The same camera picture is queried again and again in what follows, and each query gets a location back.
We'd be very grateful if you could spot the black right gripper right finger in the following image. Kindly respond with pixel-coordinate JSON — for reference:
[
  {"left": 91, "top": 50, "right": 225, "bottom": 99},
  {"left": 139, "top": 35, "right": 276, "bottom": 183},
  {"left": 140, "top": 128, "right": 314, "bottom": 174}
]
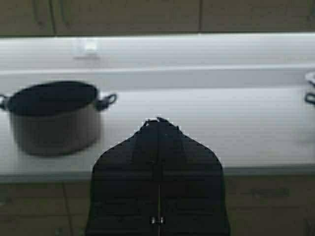
[{"left": 158, "top": 118, "right": 230, "bottom": 236}]

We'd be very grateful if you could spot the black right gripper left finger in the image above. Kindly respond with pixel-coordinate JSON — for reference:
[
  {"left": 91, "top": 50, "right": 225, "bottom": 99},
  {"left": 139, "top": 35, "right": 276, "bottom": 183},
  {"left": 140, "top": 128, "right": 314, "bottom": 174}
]
[{"left": 85, "top": 120, "right": 159, "bottom": 236}]

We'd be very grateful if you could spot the grey pot with black handles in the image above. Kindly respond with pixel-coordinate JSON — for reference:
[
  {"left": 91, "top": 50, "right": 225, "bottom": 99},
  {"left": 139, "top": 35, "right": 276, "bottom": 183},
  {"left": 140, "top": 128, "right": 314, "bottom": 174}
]
[{"left": 0, "top": 81, "right": 118, "bottom": 156}]

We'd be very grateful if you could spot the wooden cabinet door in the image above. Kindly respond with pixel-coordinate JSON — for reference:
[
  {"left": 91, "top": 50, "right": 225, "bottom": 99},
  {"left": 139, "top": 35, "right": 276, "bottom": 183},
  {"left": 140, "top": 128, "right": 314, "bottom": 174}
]
[
  {"left": 51, "top": 0, "right": 200, "bottom": 36},
  {"left": 201, "top": 0, "right": 315, "bottom": 33}
]

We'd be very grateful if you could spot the wooden lower cabinet front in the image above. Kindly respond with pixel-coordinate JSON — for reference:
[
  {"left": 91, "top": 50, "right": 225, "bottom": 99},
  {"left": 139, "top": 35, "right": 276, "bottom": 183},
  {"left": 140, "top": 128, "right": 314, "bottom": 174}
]
[{"left": 0, "top": 172, "right": 315, "bottom": 236}]

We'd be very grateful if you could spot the white wall outlet plate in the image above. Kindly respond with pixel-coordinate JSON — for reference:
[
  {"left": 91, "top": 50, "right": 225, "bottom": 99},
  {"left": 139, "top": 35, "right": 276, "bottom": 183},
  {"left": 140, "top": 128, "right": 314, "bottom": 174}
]
[{"left": 72, "top": 38, "right": 99, "bottom": 59}]

